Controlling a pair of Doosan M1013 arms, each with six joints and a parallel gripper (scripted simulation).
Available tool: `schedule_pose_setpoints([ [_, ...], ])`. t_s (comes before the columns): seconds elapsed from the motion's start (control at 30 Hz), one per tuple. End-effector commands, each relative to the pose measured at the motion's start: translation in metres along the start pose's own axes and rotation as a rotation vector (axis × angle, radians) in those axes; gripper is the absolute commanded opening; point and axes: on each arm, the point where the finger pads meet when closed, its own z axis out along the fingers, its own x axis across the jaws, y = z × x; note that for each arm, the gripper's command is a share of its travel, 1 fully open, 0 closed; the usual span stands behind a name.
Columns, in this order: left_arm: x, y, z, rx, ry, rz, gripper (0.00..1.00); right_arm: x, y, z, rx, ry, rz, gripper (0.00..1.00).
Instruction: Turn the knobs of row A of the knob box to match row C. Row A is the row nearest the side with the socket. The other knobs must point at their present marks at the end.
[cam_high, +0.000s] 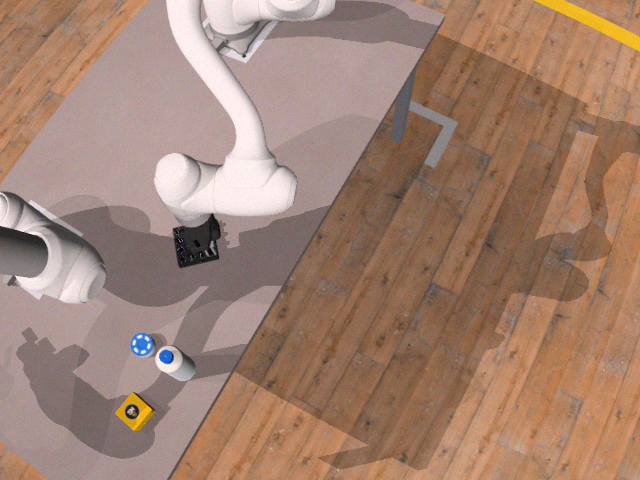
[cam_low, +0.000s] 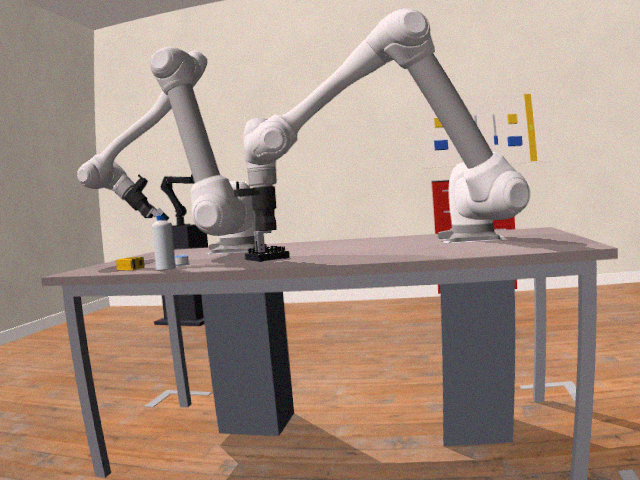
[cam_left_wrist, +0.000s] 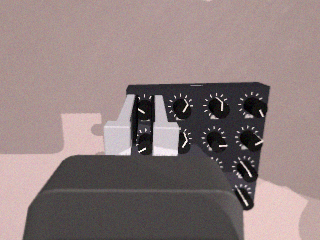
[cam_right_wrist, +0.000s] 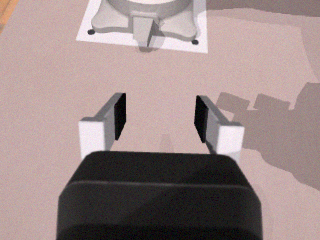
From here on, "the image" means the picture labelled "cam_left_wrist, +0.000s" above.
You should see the black knob panel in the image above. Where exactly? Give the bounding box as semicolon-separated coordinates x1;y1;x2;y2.
126;82;270;211

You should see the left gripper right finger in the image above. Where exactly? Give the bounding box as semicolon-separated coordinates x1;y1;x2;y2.
150;95;179;156

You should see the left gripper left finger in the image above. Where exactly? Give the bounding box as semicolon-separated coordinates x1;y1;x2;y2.
104;94;138;155

